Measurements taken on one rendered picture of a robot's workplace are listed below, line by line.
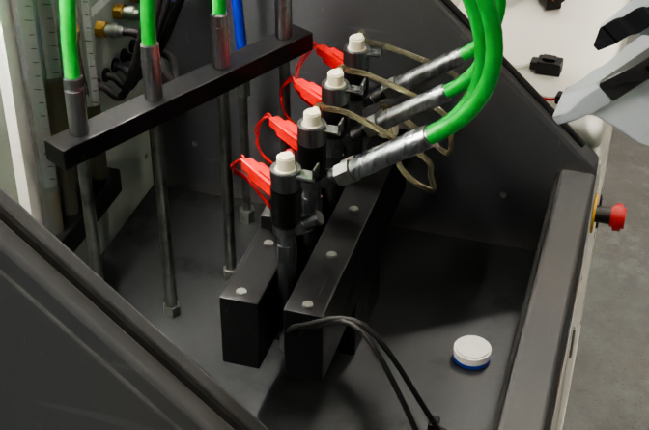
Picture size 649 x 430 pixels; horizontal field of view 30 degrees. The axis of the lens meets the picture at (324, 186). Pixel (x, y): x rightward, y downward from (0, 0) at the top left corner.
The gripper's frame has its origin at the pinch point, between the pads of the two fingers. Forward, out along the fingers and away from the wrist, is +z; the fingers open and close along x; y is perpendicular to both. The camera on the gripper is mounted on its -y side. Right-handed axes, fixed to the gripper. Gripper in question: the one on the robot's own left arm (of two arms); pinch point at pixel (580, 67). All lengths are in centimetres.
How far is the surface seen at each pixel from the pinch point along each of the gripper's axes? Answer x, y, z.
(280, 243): 0.7, 0.6, 40.3
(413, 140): 5.8, 0.5, 23.1
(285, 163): 2.8, -4.9, 33.7
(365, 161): 4.4, -0.6, 27.8
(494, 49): 9.1, -1.4, 12.6
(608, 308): 107, 92, 131
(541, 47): 55, 16, 49
